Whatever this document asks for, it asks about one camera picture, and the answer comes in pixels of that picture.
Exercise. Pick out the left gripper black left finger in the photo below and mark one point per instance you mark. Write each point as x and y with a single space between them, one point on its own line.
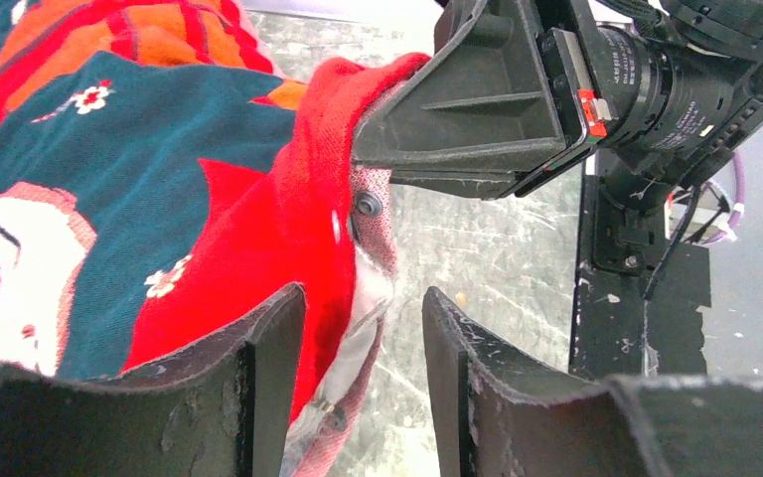
218 407

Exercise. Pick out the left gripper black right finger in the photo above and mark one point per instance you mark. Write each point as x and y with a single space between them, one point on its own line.
498 411

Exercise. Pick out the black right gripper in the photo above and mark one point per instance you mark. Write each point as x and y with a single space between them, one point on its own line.
499 105

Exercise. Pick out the pink red patterned pillowcase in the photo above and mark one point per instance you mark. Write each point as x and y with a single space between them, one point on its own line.
160 177

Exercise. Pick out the white pillow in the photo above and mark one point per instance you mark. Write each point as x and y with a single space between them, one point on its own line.
372 295

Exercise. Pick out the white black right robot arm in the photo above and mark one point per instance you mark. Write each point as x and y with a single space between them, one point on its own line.
686 87

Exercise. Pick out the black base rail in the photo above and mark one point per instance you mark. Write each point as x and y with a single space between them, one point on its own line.
638 295

